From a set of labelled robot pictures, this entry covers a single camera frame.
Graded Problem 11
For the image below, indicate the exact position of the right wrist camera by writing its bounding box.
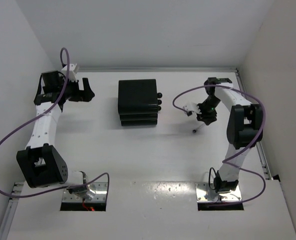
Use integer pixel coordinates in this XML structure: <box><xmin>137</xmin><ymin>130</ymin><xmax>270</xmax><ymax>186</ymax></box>
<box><xmin>183</xmin><ymin>102</ymin><xmax>201</xmax><ymax>117</ymax></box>

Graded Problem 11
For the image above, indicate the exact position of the black drawer cabinet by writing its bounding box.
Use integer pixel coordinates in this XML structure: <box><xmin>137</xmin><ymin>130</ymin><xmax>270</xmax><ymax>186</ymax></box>
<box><xmin>117</xmin><ymin>79</ymin><xmax>159</xmax><ymax>127</ymax></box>

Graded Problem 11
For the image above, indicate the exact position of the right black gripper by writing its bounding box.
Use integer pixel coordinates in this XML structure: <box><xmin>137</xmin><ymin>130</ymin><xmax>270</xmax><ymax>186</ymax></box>
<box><xmin>193</xmin><ymin>95</ymin><xmax>221</xmax><ymax>126</ymax></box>

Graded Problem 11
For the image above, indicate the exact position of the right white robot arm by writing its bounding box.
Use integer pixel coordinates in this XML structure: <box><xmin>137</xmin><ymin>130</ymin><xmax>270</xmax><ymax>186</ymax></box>
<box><xmin>197</xmin><ymin>77</ymin><xmax>264</xmax><ymax>193</ymax></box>

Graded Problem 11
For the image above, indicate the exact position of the purple cable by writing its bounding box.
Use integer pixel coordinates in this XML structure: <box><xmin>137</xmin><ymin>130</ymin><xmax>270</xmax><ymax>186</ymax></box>
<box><xmin>0</xmin><ymin>47</ymin><xmax>110</xmax><ymax>199</ymax></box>
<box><xmin>172</xmin><ymin>84</ymin><xmax>267</xmax><ymax>206</ymax></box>

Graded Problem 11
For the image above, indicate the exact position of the metal base plate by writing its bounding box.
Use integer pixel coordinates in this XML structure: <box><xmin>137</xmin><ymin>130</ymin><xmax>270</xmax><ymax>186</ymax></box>
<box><xmin>195</xmin><ymin>182</ymin><xmax>242</xmax><ymax>204</ymax></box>
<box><xmin>61</xmin><ymin>182</ymin><xmax>108</xmax><ymax>204</ymax></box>

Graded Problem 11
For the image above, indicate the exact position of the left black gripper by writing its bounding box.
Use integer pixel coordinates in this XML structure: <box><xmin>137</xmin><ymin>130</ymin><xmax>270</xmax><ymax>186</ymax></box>
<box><xmin>57</xmin><ymin>76</ymin><xmax>94</xmax><ymax>102</ymax></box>

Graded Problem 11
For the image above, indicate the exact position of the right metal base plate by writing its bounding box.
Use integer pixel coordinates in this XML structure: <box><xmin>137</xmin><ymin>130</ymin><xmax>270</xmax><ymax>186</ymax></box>
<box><xmin>195</xmin><ymin>182</ymin><xmax>242</xmax><ymax>204</ymax></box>

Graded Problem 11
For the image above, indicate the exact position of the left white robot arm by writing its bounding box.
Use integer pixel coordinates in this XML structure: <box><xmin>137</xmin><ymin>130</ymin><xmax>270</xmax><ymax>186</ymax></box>
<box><xmin>16</xmin><ymin>70</ymin><xmax>95</xmax><ymax>199</ymax></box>

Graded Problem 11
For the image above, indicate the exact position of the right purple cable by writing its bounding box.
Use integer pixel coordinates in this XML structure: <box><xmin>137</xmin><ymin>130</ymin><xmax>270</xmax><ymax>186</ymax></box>
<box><xmin>172</xmin><ymin>84</ymin><xmax>267</xmax><ymax>206</ymax></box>

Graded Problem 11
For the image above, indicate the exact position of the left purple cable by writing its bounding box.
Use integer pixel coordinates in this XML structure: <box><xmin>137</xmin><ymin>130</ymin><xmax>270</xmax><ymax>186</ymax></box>
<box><xmin>0</xmin><ymin>47</ymin><xmax>110</xmax><ymax>199</ymax></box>

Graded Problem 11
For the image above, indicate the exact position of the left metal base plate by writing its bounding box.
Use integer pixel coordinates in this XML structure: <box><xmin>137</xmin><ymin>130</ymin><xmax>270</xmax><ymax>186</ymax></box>
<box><xmin>61</xmin><ymin>182</ymin><xmax>108</xmax><ymax>204</ymax></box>

